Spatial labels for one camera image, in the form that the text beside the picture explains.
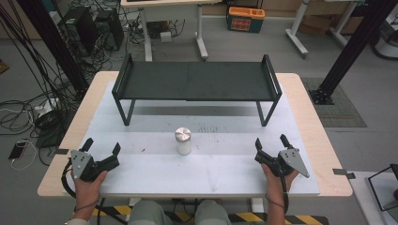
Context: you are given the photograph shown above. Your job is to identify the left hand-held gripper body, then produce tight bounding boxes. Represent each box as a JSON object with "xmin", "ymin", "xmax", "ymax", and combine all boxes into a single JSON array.
[{"xmin": 70, "ymin": 149, "xmax": 121, "ymax": 183}]

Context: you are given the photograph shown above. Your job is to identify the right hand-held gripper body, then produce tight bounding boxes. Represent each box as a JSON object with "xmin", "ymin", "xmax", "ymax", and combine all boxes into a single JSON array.
[{"xmin": 254, "ymin": 147, "xmax": 311, "ymax": 179}]

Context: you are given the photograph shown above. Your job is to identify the white jar with metal lid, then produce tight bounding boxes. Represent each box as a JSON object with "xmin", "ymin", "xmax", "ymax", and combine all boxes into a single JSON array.
[{"xmin": 174, "ymin": 127, "xmax": 192, "ymax": 157}]

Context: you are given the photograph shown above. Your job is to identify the black metal shelf rack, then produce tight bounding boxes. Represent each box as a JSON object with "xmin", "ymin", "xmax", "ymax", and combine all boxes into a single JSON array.
[{"xmin": 111, "ymin": 53, "xmax": 283, "ymax": 128}]

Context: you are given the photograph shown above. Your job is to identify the person's right hand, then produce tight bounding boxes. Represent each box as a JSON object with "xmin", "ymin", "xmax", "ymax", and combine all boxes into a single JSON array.
[{"xmin": 260, "ymin": 162, "xmax": 299, "ymax": 201}]

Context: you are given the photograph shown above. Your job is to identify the person's left hand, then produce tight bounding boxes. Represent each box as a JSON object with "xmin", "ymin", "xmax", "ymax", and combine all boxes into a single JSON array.
[{"xmin": 70, "ymin": 170, "xmax": 109, "ymax": 210}]

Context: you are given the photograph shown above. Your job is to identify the white power strip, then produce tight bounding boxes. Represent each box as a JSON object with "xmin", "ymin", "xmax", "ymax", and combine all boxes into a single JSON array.
[{"xmin": 33, "ymin": 97, "xmax": 60, "ymax": 118}]

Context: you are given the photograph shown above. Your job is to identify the grey floor mat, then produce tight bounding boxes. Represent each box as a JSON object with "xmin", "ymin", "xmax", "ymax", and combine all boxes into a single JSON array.
[{"xmin": 300, "ymin": 77, "xmax": 368, "ymax": 128}]

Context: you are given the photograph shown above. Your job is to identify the white table mat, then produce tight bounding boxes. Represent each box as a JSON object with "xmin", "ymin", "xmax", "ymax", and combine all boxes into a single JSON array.
[{"xmin": 67, "ymin": 82, "xmax": 321, "ymax": 199}]

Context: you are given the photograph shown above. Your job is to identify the smartphone on floor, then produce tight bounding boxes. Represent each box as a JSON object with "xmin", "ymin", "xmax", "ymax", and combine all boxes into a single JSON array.
[{"xmin": 8, "ymin": 139, "xmax": 30, "ymax": 160}]

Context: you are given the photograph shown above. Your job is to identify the black and yellow hazard tape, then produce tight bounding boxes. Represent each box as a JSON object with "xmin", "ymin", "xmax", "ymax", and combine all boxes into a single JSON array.
[{"xmin": 90, "ymin": 204, "xmax": 330, "ymax": 225}]

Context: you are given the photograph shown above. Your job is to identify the person's legs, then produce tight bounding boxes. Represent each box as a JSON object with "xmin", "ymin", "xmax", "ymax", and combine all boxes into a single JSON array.
[{"xmin": 127, "ymin": 199, "xmax": 233, "ymax": 225}]

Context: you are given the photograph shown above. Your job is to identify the white desk legs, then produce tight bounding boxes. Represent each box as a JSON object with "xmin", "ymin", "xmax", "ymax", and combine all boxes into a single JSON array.
[{"xmin": 284, "ymin": 0, "xmax": 355, "ymax": 60}]

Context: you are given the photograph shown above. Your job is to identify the black computer tower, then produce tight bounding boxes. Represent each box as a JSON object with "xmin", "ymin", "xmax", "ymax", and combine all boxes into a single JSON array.
[
  {"xmin": 57, "ymin": 5, "xmax": 100, "ymax": 58},
  {"xmin": 93, "ymin": 7, "xmax": 126, "ymax": 52}
]

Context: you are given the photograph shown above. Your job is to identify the cardboard box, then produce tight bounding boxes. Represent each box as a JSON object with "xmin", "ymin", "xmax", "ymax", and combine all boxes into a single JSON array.
[{"xmin": 298, "ymin": 14, "xmax": 364, "ymax": 36}]

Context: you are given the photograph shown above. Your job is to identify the orange and teal toolbox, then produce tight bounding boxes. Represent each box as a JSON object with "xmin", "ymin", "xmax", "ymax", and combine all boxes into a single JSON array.
[{"xmin": 227, "ymin": 6, "xmax": 267, "ymax": 34}]

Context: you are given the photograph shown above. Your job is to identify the white standing desk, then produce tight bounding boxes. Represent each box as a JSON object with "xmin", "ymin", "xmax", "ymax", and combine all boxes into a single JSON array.
[{"xmin": 120, "ymin": 0, "xmax": 223, "ymax": 63}]

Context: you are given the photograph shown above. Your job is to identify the left hand-held gripper cable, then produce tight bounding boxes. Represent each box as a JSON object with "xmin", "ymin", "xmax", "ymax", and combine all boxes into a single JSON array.
[{"xmin": 60, "ymin": 158, "xmax": 100, "ymax": 214}]

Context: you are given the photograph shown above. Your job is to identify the hand-held gripper cable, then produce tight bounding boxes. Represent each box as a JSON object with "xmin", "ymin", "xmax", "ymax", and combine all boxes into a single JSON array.
[
  {"xmin": 60, "ymin": 158, "xmax": 100, "ymax": 214},
  {"xmin": 265, "ymin": 175, "xmax": 290, "ymax": 215}
]

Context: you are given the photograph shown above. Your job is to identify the right hand-held gripper cable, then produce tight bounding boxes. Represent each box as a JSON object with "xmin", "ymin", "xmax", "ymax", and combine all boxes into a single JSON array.
[{"xmin": 265, "ymin": 175, "xmax": 290, "ymax": 215}]

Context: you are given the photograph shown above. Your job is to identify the bundle of black cables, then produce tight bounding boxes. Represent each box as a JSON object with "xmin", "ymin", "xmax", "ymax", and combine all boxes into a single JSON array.
[{"xmin": 0, "ymin": 3, "xmax": 83, "ymax": 172}]

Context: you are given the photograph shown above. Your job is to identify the black frame on white table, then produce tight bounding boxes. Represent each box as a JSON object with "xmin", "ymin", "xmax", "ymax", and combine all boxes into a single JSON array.
[{"xmin": 367, "ymin": 163, "xmax": 398, "ymax": 212}]

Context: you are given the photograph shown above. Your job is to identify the black aluminium frame post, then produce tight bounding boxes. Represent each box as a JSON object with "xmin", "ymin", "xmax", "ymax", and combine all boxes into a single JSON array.
[
  {"xmin": 308, "ymin": 0, "xmax": 398, "ymax": 106},
  {"xmin": 17, "ymin": 0, "xmax": 91, "ymax": 101}
]

